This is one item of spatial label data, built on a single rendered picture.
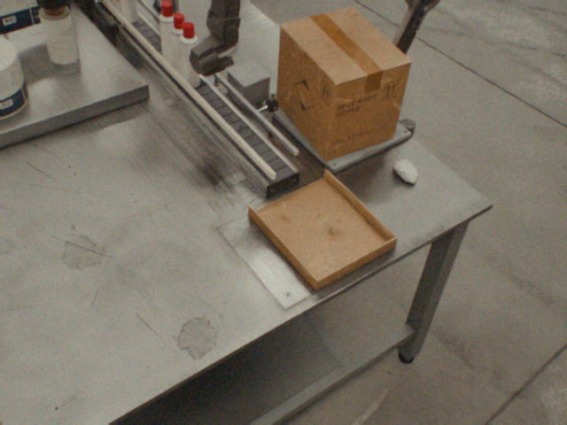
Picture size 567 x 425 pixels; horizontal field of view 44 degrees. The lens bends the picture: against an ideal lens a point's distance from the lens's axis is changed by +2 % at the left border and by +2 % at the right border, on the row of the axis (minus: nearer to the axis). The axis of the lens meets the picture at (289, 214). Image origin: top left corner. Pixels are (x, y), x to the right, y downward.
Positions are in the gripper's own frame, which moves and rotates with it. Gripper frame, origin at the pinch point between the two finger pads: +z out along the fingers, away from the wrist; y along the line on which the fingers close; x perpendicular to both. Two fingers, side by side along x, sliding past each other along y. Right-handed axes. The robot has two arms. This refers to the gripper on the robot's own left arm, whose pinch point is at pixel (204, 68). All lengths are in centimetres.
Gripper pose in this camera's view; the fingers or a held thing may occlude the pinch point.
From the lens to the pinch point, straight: 206.6
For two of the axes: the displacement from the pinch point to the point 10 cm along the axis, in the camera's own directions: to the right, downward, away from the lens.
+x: 4.1, 9.1, 0.8
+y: -8.1, 4.0, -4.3
